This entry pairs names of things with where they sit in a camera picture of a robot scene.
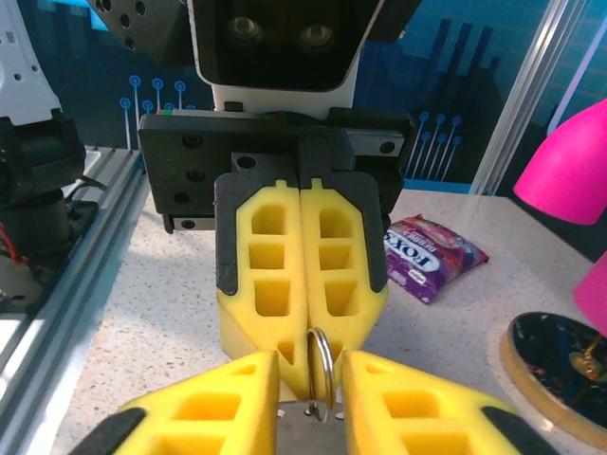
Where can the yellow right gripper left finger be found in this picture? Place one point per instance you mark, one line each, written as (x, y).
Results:
(199, 407)

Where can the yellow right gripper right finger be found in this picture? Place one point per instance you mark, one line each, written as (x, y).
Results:
(408, 412)

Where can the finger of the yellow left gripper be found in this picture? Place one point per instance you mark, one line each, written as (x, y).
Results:
(313, 265)
(291, 265)

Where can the large steel split keyring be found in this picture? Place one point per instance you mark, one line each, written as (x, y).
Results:
(331, 369)

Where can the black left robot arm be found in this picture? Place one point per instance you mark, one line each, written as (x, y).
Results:
(38, 156)

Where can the purple Fox's candy bag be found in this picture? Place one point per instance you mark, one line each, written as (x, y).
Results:
(427, 265)

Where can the white plastic housing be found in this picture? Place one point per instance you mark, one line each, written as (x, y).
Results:
(23, 71)

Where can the blue printed backdrop panel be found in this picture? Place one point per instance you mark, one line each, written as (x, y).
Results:
(450, 95)

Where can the pink cone shade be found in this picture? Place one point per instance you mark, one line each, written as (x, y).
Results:
(569, 170)
(595, 294)

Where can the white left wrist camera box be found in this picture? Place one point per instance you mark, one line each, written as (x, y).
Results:
(275, 47)

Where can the aluminium rail frame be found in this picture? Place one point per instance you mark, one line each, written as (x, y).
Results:
(47, 332)

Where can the silver partition post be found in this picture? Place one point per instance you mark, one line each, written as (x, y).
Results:
(521, 109)

